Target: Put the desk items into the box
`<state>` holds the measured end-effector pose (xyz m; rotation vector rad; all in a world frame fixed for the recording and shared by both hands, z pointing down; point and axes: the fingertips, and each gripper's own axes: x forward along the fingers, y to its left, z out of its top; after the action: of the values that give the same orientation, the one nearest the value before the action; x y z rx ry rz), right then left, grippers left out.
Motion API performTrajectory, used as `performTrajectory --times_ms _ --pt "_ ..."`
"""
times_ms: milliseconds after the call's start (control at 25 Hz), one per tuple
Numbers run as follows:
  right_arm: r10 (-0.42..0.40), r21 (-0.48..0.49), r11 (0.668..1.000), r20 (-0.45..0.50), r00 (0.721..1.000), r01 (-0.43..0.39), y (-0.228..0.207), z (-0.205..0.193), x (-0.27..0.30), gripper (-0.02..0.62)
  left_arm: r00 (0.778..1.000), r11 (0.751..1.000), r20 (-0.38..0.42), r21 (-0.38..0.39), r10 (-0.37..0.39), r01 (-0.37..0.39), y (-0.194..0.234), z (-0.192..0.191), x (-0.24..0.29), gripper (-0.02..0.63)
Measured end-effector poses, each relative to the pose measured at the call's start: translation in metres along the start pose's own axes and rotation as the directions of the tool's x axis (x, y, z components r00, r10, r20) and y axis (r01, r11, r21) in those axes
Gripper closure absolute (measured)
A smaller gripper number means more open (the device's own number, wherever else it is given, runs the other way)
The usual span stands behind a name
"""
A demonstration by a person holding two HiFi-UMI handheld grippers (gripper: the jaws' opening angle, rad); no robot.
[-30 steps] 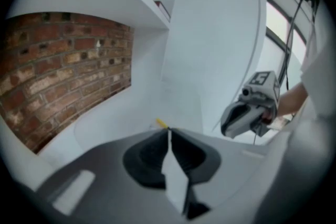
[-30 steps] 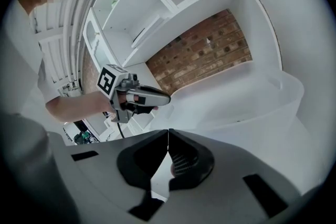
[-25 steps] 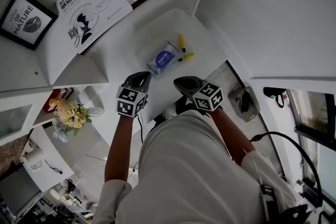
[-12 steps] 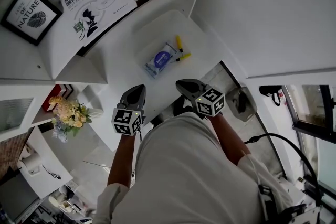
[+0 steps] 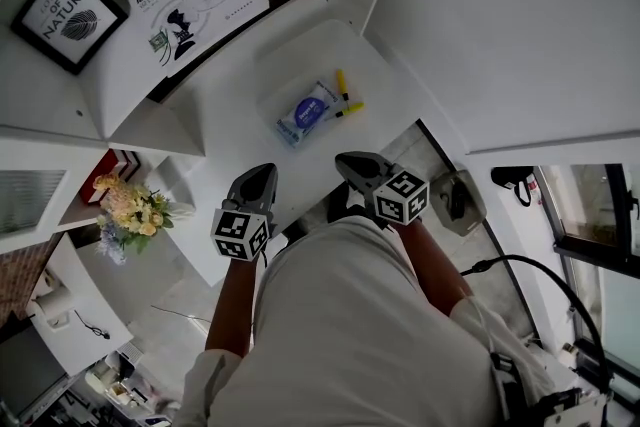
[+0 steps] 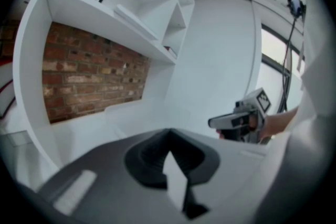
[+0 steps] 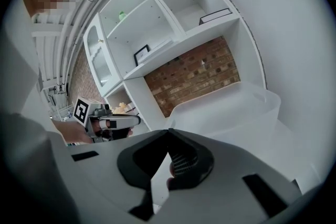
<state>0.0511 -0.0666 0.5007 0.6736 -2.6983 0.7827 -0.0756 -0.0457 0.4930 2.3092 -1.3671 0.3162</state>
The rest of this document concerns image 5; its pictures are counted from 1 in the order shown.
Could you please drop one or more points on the translucent plastic storage bin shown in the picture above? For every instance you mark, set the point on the translucent plastic storage bin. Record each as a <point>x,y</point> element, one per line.
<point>310,60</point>

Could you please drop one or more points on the black bag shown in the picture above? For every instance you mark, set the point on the black bag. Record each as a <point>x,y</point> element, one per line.
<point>510,180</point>

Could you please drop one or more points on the person's light shirt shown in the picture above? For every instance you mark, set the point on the person's light shirt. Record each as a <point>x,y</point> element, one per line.
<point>350,330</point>

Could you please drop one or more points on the black-framed leaf picture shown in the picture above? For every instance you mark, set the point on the black-framed leaf picture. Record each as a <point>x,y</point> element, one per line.
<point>70,12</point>

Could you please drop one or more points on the red hardcover book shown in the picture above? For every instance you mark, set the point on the red hardcover book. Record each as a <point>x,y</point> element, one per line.
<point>100,175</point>
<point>127,165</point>

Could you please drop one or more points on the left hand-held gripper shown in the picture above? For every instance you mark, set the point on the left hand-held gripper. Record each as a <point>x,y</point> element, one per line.
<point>240,235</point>

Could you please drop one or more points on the yellow and blue flower bouquet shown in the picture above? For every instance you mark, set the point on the yellow and blue flower bouquet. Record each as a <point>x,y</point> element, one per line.
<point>132,210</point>

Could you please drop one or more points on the white illustrated book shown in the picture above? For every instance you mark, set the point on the white illustrated book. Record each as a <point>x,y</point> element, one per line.
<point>200,0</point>

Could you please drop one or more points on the person's left forearm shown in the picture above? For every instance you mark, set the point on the person's left forearm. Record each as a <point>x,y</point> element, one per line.
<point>232,310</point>

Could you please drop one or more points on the yellow marker pen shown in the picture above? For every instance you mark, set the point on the yellow marker pen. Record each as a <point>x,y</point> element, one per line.
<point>342,82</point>
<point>352,108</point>

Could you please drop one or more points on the blue wet wipes packet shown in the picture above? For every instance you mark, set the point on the blue wet wipes packet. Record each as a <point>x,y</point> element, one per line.
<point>305,112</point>

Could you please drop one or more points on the white side table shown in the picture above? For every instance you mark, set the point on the white side table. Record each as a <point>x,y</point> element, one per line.
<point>85,340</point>

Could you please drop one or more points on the grey waste bin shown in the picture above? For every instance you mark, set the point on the grey waste bin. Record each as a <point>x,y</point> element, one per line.
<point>462,205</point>

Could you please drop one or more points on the black-framed window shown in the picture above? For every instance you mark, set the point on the black-framed window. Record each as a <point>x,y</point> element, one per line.
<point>600,225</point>

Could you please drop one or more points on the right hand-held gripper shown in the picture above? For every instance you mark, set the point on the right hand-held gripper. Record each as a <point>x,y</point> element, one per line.
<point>402,197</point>

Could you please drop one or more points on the pile of assorted lab items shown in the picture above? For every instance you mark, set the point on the pile of assorted lab items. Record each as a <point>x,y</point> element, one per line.
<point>120,385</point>

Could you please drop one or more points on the dark grey screen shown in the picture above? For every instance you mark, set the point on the dark grey screen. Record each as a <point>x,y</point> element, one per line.
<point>27,375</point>

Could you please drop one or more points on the person's right forearm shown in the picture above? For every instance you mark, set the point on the person's right forearm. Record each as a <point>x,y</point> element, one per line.
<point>435,270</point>

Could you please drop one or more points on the white shelf unit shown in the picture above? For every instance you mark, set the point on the white shelf unit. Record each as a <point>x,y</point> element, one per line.
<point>125,105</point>

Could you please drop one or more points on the white paper roll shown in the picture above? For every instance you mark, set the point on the white paper roll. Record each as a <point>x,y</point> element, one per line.
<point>52,307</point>

